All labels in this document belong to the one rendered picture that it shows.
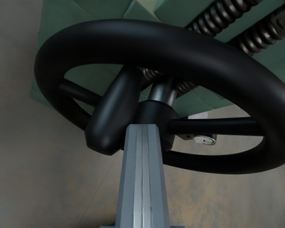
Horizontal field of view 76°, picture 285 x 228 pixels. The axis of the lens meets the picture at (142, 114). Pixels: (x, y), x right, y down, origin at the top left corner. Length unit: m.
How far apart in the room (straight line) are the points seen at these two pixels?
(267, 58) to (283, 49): 0.02
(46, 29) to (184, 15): 0.35
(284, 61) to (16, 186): 0.98
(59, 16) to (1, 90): 0.67
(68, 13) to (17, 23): 0.80
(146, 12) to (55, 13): 0.26
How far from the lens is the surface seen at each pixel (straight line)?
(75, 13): 0.40
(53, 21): 0.46
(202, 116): 0.61
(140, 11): 0.21
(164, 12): 0.21
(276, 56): 0.23
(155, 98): 0.23
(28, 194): 1.01
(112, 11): 0.36
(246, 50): 0.20
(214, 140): 0.52
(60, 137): 1.01
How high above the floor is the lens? 1.00
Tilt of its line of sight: 55 degrees down
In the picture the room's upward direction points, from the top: 70 degrees clockwise
